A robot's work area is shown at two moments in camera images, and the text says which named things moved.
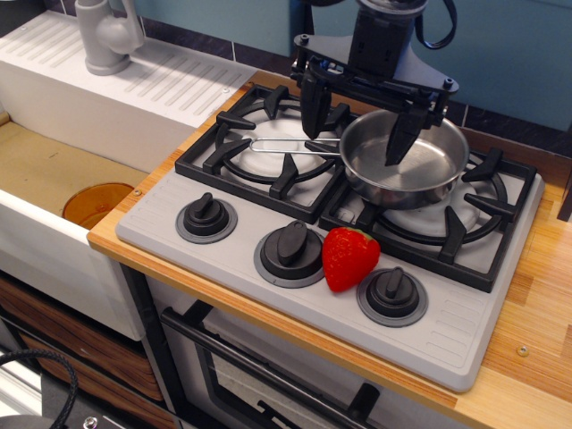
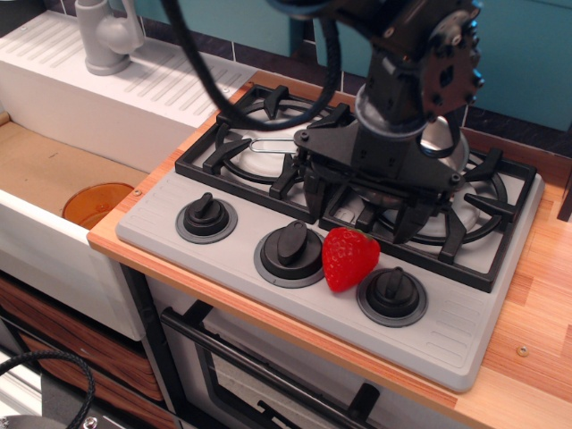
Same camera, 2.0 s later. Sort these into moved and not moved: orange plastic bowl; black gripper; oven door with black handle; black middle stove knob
Moved: black gripper
Not moved: black middle stove knob; oven door with black handle; orange plastic bowl
